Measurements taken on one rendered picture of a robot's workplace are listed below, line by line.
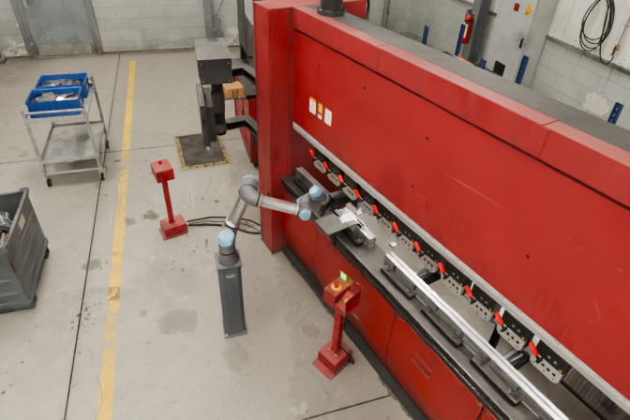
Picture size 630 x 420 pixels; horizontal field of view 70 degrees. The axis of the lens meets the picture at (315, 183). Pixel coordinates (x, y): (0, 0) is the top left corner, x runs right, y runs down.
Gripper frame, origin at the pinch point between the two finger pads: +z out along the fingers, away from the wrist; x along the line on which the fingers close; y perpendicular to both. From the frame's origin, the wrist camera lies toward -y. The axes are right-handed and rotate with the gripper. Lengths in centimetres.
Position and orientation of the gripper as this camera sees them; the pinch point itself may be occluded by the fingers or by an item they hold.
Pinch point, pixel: (337, 215)
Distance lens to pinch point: 325.6
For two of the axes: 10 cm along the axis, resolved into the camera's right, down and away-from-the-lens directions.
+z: 5.4, 4.8, 6.9
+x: -4.4, -5.4, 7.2
